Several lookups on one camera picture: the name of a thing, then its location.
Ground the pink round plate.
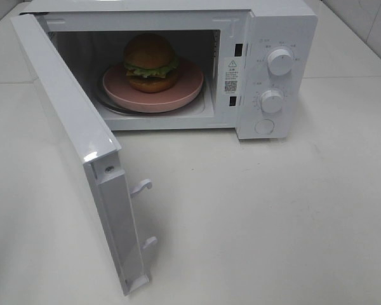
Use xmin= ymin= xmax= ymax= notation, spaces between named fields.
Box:
xmin=101 ymin=59 xmax=204 ymax=113

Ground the round white door button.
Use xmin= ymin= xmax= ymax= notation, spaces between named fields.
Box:
xmin=255 ymin=119 xmax=275 ymax=135

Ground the upper white power knob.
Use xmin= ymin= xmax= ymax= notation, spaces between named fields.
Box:
xmin=267 ymin=46 xmax=294 ymax=76

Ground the white microwave oven body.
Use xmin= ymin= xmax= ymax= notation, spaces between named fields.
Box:
xmin=18 ymin=1 xmax=318 ymax=139

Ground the glass microwave turntable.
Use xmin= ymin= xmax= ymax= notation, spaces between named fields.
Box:
xmin=92 ymin=78 xmax=206 ymax=116

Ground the lower white timer knob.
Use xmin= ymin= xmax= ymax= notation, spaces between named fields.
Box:
xmin=260 ymin=89 xmax=284 ymax=113

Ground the burger with lettuce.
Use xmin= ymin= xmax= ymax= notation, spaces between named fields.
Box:
xmin=123 ymin=33 xmax=180 ymax=93

